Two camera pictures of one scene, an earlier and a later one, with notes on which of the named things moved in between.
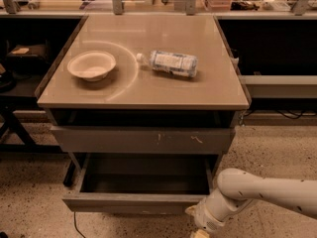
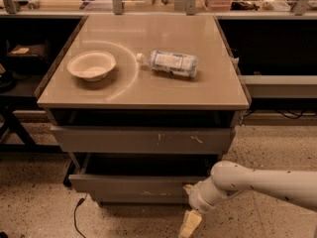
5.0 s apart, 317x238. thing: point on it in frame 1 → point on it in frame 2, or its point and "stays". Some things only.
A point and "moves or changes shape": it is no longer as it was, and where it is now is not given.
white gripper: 205,219 → 197,198
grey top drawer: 78,139 stays
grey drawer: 140,183 moves or changes shape
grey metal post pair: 184,1 stays
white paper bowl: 91,65 stays
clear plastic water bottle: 176,62 stays
